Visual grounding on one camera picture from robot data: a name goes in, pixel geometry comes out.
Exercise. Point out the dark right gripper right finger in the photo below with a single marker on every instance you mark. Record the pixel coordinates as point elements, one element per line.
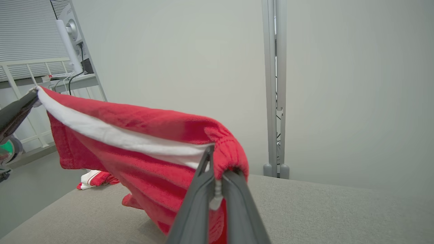
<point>242,220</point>

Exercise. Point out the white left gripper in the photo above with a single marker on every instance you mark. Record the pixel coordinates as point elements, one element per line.
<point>8,150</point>

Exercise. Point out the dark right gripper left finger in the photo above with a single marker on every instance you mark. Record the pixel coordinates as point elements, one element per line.
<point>195,220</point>

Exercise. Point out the red shorts with white stripe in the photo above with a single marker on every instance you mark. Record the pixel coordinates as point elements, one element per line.
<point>135,159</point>

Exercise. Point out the red and white T-shirt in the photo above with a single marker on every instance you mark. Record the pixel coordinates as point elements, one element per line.
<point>101,179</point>

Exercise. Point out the white metal railing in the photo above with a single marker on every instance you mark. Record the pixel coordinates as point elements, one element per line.
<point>34,62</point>

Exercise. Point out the white window blinds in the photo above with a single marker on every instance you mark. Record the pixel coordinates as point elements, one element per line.
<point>27,30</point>

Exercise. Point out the small black box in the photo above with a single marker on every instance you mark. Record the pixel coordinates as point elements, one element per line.
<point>87,66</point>

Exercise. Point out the white computer monitor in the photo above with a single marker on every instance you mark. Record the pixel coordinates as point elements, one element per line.
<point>73,28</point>

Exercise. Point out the grey metal stand frame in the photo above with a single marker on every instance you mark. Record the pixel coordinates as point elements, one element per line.
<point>84,81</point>

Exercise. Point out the grey metal post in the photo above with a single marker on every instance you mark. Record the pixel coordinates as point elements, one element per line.
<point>271,101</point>

